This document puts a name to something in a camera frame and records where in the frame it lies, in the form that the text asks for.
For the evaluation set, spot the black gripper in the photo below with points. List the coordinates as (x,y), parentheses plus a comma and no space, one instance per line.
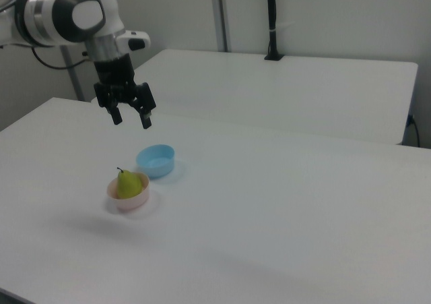
(114,75)

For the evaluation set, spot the green pear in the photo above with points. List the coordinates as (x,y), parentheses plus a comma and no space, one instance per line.
(128,184)

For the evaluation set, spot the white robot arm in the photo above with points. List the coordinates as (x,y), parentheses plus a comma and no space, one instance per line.
(67,10)

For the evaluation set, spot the blue plastic bowl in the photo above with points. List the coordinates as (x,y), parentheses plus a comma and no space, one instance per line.
(162,169)

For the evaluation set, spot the pink plastic bowl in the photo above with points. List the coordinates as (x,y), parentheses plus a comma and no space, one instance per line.
(134,204)

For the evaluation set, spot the white side table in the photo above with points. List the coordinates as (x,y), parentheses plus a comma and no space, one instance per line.
(269,91)

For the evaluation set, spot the grey metal stand post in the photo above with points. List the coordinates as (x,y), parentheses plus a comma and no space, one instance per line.
(72,75)

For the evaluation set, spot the grey metal partition post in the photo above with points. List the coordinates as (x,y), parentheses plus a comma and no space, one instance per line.
(221,14)

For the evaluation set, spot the black clamped camera pole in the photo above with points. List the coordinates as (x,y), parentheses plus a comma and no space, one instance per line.
(272,21)

